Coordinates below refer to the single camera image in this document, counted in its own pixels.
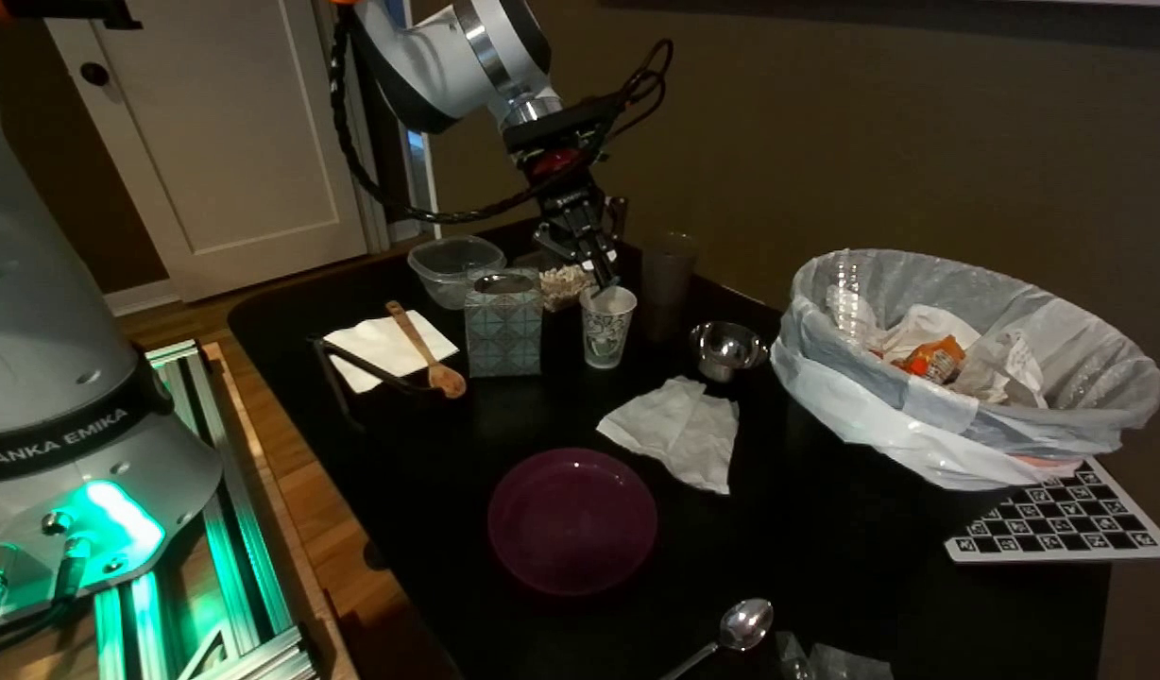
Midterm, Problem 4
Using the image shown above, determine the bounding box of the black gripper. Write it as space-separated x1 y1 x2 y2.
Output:
527 167 634 296

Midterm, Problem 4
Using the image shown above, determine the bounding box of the white patterned paper cup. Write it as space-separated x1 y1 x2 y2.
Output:
579 284 641 378

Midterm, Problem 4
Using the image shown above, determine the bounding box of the clear food container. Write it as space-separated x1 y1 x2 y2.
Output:
505 259 598 317

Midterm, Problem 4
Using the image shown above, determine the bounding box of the dark translucent tumbler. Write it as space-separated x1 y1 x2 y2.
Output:
634 227 701 348

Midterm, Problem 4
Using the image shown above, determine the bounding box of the teal patterned tissue box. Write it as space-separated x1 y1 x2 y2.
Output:
461 266 546 385

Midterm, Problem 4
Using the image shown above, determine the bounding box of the clear plastic bowl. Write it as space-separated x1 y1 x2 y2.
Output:
403 232 515 315

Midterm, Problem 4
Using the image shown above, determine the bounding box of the small metal bowl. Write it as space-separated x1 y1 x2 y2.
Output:
685 317 775 390

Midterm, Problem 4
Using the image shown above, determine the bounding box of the crumpled white napkin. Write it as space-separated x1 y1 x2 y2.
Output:
593 370 744 499

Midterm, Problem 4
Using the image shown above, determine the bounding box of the wooden spoon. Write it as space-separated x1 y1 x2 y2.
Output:
381 296 471 404

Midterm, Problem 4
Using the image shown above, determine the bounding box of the flat white paper napkin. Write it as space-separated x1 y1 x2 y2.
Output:
316 308 463 401

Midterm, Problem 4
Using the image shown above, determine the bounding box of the black utensil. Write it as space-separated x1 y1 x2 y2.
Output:
323 344 406 385

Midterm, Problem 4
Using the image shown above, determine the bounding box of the purple plate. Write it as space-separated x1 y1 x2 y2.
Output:
481 443 666 602

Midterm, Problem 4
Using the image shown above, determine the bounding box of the orange white wrapper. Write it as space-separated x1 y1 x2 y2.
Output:
870 302 987 385

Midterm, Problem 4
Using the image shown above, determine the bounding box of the white door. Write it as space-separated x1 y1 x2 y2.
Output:
41 0 398 302

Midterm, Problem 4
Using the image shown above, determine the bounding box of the metal spoon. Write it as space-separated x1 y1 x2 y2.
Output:
657 594 779 680

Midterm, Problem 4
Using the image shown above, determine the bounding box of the wooden platform board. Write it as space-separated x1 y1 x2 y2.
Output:
196 334 364 680

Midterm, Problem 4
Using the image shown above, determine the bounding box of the crumpled white paper trash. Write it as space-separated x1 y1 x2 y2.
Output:
954 323 1051 407

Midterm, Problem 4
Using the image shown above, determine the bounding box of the clear plastic wrapper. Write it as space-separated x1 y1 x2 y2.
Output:
769 631 900 680

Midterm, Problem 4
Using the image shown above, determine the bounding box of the lined trash bin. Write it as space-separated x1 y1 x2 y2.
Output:
765 246 1160 495

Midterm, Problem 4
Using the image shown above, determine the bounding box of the black white checkerboard card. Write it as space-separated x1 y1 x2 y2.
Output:
940 453 1160 566

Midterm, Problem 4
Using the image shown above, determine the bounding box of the aluminium rail frame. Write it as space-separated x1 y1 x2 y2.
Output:
0 336 320 680

